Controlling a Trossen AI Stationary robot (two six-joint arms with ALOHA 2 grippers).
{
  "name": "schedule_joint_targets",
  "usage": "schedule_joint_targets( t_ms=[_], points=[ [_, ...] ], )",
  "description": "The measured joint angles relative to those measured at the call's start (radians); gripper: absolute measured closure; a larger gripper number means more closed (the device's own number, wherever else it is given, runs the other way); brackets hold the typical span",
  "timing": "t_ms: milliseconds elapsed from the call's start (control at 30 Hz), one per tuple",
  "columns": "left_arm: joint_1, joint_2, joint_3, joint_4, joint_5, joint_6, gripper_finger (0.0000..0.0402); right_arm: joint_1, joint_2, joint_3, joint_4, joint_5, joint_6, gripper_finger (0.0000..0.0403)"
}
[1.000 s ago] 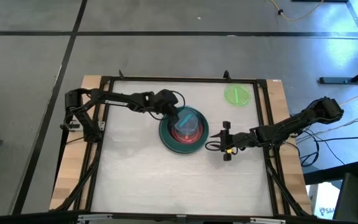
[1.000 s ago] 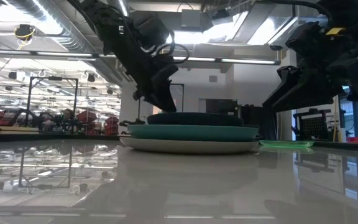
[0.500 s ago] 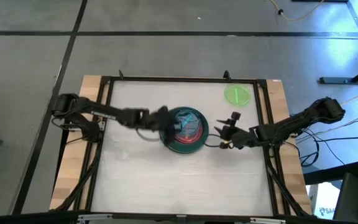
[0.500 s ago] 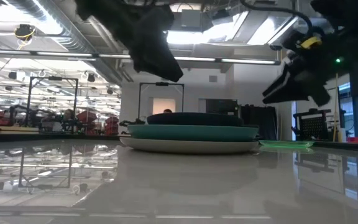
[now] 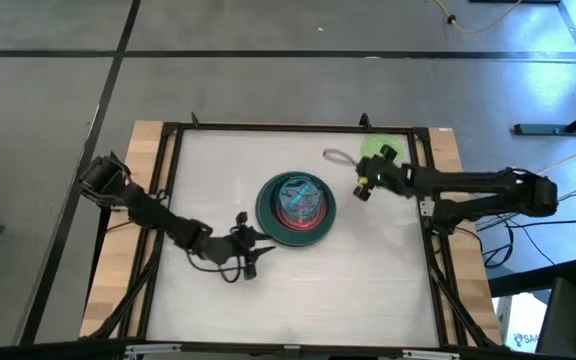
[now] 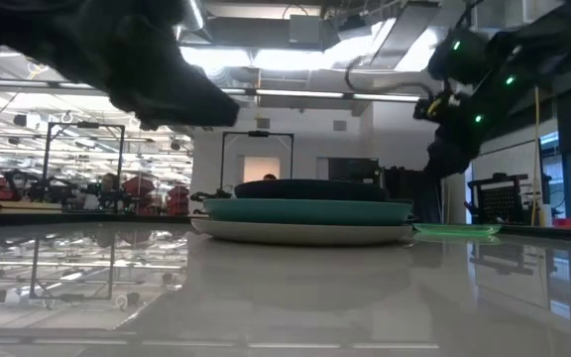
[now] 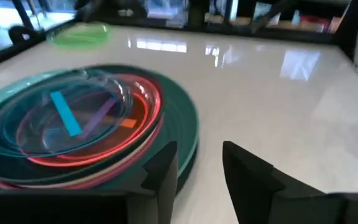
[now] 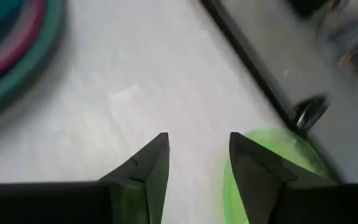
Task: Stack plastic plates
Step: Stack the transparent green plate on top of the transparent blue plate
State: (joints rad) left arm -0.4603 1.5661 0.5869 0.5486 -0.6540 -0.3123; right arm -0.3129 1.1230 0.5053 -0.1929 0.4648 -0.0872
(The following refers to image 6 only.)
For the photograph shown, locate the white cylinder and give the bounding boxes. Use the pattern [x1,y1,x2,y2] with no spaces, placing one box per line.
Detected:
[538,202,554,228]

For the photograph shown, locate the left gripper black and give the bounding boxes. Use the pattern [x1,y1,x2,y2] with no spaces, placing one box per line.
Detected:
[0,0,241,132]

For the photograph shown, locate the black gantry frame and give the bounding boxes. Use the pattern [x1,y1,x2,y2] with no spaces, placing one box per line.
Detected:
[220,130,295,192]
[44,120,127,217]

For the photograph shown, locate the grey ceiling box unit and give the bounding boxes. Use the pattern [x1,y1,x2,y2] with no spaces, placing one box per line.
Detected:
[286,13,327,47]

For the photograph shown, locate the large dark teal plate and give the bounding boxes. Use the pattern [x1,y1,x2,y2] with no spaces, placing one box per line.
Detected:
[201,197,414,228]

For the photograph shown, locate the small green translucent plate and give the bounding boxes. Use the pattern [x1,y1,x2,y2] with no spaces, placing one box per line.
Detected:
[412,222,504,238]

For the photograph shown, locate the silver ventilation duct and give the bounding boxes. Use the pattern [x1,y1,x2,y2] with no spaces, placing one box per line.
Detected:
[368,0,441,71]

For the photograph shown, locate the dark wall screen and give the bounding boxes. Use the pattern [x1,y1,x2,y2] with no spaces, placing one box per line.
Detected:
[326,157,383,182]

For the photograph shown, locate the dark navy plastic plate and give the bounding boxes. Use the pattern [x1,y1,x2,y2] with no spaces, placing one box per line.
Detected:
[233,178,392,203]

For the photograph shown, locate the black pegboard cart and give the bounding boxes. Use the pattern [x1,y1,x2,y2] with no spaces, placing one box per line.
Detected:
[465,172,530,226]

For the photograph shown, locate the dark curtain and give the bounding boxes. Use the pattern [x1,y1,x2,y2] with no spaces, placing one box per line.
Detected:
[383,165,443,225]

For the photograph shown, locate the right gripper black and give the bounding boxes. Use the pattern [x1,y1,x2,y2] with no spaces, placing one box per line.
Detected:
[411,85,496,179]

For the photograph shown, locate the ceiling light strip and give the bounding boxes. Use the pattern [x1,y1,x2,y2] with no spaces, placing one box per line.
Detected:
[351,92,422,104]
[255,88,347,100]

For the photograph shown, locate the pale peach plastic plate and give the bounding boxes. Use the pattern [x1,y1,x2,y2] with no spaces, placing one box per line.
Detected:
[190,218,414,248]

